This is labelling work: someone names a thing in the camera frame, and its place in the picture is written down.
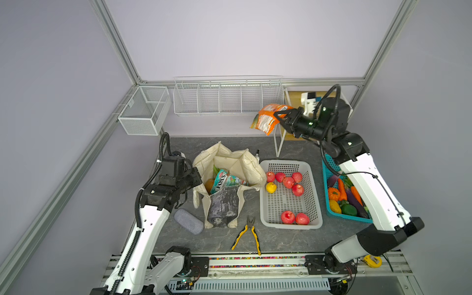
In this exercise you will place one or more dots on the cream canvas tote bag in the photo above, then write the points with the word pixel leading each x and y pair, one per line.
pixel 223 208

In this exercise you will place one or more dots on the red apple front left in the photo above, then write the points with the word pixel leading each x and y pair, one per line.
pixel 288 217

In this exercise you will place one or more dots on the red apple centre right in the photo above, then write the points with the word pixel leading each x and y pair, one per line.
pixel 298 190

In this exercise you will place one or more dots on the white mesh wall box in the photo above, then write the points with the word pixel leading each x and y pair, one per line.
pixel 145 111

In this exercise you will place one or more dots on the grey fabric glasses case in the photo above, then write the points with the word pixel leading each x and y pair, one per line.
pixel 189 222

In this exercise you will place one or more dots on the red apple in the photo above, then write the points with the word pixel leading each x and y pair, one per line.
pixel 288 217
pixel 280 177
pixel 288 182
pixel 270 177
pixel 298 190
pixel 302 219
pixel 297 176

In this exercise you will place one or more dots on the yellow lemon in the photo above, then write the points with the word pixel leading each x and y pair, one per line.
pixel 271 187

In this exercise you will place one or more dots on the red apple back right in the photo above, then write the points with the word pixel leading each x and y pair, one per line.
pixel 297 176

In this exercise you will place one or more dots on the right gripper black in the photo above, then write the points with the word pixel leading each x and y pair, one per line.
pixel 295 118

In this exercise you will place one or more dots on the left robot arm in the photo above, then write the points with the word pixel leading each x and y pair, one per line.
pixel 131 275

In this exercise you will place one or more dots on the red apple back left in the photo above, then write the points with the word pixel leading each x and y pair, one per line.
pixel 270 177

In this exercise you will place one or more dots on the brown potato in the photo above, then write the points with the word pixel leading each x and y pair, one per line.
pixel 209 185

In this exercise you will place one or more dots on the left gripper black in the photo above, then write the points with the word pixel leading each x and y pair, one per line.
pixel 193 173

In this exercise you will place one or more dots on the teal plastic vegetable basket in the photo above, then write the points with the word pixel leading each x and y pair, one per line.
pixel 328 165

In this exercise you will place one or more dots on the teal snack bag top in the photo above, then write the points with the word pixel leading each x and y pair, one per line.
pixel 225 179

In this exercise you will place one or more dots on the white plastic fruit basket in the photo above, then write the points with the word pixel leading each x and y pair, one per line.
pixel 272 205

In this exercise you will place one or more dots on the yellow tape measure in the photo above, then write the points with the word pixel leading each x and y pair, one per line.
pixel 372 261

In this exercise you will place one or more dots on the yellow squash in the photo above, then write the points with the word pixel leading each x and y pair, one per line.
pixel 334 207

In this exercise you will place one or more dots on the green bell pepper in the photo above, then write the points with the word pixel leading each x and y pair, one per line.
pixel 348 209

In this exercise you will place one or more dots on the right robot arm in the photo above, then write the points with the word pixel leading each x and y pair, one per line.
pixel 392 224

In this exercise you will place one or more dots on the small orange pumpkin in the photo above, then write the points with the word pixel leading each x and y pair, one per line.
pixel 333 194

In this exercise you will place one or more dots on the orange snack bag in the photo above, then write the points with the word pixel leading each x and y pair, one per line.
pixel 265 120

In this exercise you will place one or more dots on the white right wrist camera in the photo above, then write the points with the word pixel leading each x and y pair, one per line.
pixel 309 102

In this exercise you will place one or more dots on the white wire wall basket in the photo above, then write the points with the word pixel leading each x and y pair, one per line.
pixel 221 95

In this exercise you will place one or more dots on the orange carrot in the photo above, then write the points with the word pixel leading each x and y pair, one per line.
pixel 341 188

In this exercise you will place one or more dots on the white wooden two-tier shelf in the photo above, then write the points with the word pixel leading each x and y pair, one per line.
pixel 292 96

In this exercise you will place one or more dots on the purple eggplant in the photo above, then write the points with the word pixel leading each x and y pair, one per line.
pixel 353 196

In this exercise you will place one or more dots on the red apple front right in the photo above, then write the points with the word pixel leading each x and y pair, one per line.
pixel 302 219

